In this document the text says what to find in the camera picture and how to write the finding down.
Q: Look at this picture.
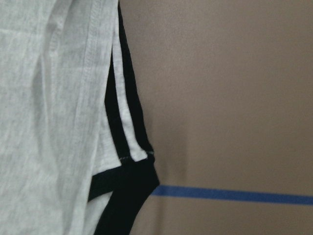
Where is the grey cartoon print t-shirt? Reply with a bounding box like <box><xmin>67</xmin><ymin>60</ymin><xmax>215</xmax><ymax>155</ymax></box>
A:
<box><xmin>0</xmin><ymin>0</ymin><xmax>159</xmax><ymax>235</ymax></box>

